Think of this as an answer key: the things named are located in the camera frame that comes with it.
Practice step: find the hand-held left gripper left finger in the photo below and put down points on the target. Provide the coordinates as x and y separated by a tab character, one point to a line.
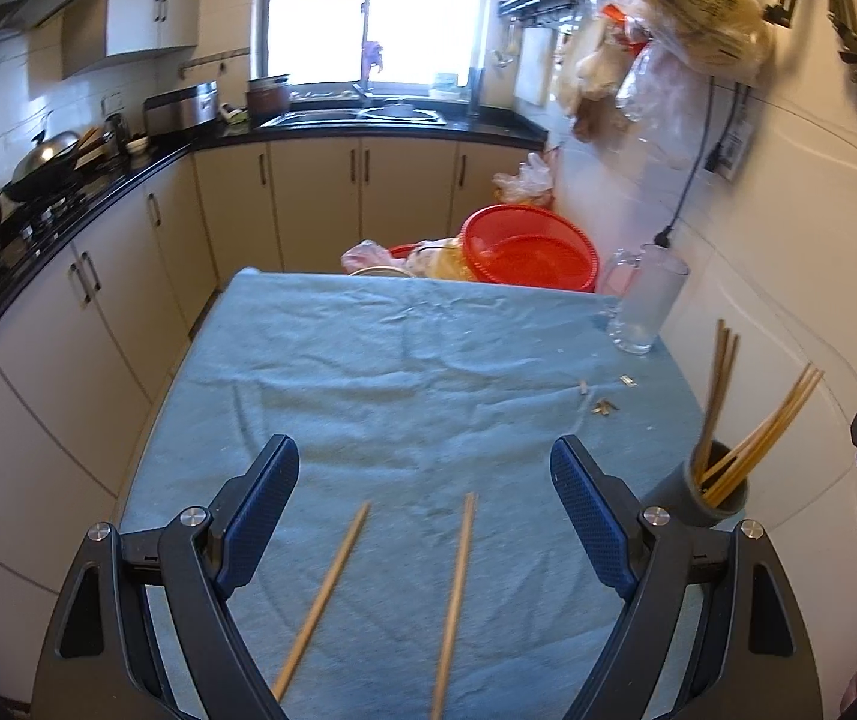
263	510

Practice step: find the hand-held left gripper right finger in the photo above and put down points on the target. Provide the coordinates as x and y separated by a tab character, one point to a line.
593	517

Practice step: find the grey chopstick holder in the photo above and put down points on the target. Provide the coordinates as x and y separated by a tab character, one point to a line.
676	495

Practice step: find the light wooden chopstick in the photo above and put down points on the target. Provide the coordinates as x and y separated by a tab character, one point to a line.
455	600
323	596

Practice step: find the bundle of wooden chopsticks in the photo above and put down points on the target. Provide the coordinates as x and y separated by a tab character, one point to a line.
762	435

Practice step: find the blue tablecloth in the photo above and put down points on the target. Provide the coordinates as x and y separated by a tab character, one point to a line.
398	405

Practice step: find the glass mug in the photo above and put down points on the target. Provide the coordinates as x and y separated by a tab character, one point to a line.
646	300

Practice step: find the red plastic basin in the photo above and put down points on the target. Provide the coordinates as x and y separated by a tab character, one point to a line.
533	251

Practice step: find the pink plastic bag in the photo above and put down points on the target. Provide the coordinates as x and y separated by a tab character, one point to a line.
368	256

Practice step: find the beige lower cabinets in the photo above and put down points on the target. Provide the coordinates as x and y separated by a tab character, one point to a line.
308	202

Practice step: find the beige cabinets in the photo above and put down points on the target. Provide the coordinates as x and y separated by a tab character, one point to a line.
143	7
308	202

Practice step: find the white and orange plastic bag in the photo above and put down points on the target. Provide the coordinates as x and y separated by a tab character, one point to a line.
526	180

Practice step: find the black gas stove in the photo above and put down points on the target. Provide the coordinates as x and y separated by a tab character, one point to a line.
23	232

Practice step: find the black kitchen countertop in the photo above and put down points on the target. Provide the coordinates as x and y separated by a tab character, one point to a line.
323	133

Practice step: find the black kettle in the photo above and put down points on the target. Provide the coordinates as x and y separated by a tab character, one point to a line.
116	136

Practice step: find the steel sink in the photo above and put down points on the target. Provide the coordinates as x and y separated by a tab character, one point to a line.
353	117

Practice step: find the steel rice cooker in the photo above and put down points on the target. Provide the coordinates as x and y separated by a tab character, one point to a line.
181	109

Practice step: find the steel wok with lid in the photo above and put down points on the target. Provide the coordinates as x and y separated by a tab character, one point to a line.
46	161

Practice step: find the brown pot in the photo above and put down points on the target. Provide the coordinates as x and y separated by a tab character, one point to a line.
269	96

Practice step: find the steel faucet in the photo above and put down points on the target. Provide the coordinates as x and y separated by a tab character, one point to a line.
365	94

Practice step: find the dark bottle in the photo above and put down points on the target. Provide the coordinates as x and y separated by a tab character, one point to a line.
474	94

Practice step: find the clear bag with brown food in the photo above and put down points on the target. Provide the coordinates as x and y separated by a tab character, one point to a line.
597	75

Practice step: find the white cutting board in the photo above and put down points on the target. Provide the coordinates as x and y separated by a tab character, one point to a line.
533	67

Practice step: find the purple faucet attachment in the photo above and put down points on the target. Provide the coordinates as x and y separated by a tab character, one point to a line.
373	56

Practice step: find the clear bag of bread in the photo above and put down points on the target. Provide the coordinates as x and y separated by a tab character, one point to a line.
706	7

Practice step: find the kitchen window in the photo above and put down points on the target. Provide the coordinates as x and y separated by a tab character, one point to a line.
316	7

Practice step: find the beige upper cabinets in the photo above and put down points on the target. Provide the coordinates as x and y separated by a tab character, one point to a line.
143	7

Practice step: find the white wall socket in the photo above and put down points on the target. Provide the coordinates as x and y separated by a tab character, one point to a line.
736	150

